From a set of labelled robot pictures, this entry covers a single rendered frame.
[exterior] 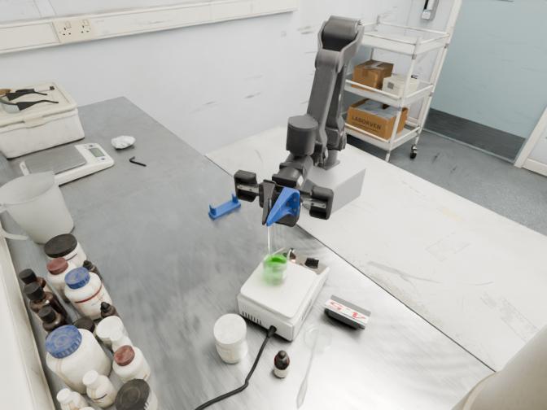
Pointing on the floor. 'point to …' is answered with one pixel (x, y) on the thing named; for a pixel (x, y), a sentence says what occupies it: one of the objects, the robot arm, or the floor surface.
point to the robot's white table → (426, 250)
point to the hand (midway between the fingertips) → (272, 211)
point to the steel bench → (224, 286)
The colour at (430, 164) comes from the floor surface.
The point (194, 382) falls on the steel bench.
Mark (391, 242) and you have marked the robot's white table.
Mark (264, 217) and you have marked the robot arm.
